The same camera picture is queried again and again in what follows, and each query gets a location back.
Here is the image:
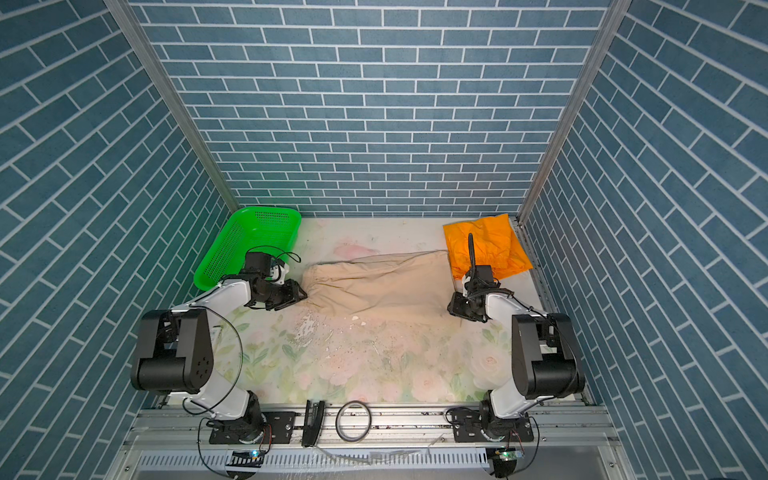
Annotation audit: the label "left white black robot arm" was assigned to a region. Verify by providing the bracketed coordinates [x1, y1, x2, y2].
[130, 275, 308, 449]

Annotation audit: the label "black clamp bracket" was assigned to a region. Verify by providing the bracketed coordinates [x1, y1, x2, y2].
[301, 400, 326, 448]

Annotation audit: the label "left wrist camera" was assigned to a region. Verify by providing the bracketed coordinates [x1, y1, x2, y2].
[240, 251, 288, 284]

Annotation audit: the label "black cable ring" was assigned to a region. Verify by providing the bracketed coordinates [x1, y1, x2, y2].
[334, 400, 373, 444]

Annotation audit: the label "corner aluminium post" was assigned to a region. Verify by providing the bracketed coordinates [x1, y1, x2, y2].
[517, 0, 631, 226]
[104, 0, 241, 212]

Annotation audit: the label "orange shorts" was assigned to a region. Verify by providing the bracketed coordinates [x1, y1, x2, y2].
[443, 214, 533, 280]

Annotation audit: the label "left circuit board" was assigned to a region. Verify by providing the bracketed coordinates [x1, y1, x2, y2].
[226, 450, 266, 469]

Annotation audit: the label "left corner aluminium post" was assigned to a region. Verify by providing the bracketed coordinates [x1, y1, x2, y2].
[104, 0, 241, 212]

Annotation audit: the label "circuit board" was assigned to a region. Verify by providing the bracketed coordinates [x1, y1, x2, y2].
[226, 450, 266, 469]
[486, 447, 524, 470]

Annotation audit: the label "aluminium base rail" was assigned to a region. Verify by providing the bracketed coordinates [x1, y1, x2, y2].
[107, 401, 633, 479]

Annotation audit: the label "right circuit board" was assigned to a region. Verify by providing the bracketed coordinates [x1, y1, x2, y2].
[486, 447, 524, 470]

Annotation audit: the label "beige shorts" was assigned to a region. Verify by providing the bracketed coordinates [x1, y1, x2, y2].
[301, 251, 456, 324]

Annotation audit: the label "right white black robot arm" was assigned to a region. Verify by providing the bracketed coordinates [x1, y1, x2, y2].
[447, 265, 586, 441]

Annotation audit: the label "green plastic basket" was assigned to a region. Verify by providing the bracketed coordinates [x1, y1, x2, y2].
[193, 206, 302, 292]

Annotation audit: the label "right corner aluminium post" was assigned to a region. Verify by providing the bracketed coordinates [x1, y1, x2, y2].
[517, 0, 631, 226]

